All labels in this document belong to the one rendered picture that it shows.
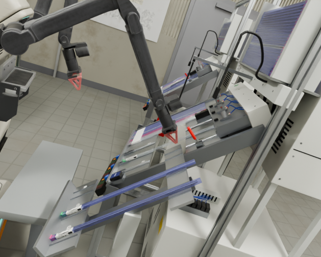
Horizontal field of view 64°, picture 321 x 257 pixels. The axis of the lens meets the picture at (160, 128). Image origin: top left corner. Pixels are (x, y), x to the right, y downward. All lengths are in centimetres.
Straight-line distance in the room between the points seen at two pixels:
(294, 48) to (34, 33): 85
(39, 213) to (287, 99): 104
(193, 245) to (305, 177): 58
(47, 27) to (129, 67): 391
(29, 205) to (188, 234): 70
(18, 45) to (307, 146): 109
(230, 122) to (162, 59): 384
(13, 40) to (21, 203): 64
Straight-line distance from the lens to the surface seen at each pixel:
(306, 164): 118
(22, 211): 120
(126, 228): 98
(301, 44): 102
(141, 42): 101
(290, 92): 101
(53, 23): 96
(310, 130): 113
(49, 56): 501
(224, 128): 107
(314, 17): 103
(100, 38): 479
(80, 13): 95
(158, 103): 114
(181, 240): 132
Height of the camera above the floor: 143
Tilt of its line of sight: 21 degrees down
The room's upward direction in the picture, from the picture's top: 20 degrees clockwise
